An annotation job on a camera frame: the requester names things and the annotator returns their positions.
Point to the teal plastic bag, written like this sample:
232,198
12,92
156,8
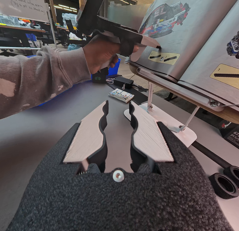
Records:
73,47

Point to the black power adapter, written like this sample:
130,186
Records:
122,81

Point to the folded shiny sticker sheet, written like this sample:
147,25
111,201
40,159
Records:
121,95

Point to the black box with green lights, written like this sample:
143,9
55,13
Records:
99,78

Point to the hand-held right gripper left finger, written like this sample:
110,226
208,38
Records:
87,139

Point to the white metal book stand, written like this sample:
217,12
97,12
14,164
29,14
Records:
168,122

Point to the background wooden workbench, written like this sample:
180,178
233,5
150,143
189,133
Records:
18,28

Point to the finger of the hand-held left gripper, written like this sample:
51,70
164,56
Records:
136,56
150,42

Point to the person's left forearm grey sleeve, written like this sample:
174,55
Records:
37,76

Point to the black toy tyre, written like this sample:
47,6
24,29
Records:
217,182
233,172

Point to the person's left hand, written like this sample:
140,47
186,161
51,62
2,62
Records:
99,51

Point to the black toy car set box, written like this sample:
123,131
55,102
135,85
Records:
231,135

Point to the toy car instruction booklet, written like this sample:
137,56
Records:
196,38

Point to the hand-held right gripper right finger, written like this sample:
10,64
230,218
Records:
151,139

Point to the whiteboard on stand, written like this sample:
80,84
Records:
24,7

